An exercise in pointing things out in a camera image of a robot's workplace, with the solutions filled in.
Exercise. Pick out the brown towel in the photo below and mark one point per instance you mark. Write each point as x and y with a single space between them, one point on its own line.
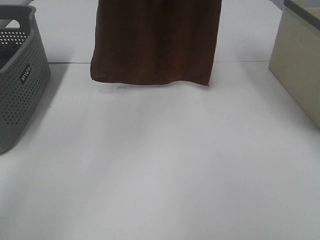
155 42

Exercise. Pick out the grey perforated plastic basket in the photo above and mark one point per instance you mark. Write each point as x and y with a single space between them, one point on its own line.
24 72

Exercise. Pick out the beige storage box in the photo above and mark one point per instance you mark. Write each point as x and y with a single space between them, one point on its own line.
295 58

